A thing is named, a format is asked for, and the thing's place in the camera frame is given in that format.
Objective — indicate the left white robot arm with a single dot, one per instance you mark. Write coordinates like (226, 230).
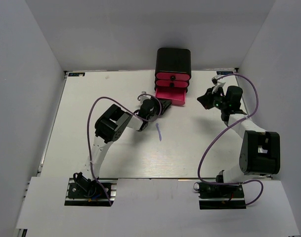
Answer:
(112, 123)

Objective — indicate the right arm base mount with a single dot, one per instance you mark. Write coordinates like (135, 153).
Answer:
(220, 197)

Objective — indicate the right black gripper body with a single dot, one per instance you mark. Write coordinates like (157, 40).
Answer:
(223, 103)

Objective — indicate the purple eyebrow razor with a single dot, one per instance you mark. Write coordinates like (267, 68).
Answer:
(159, 132)

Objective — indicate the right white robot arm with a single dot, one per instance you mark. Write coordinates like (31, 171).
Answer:
(260, 151)

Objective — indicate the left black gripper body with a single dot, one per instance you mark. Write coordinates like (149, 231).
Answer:
(156, 109)

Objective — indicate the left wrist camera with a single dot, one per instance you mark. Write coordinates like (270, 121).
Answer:
(143, 96)

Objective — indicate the black drawer organizer cabinet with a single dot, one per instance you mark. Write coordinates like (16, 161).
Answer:
(175, 60)

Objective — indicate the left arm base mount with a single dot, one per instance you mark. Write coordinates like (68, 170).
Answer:
(85, 192)

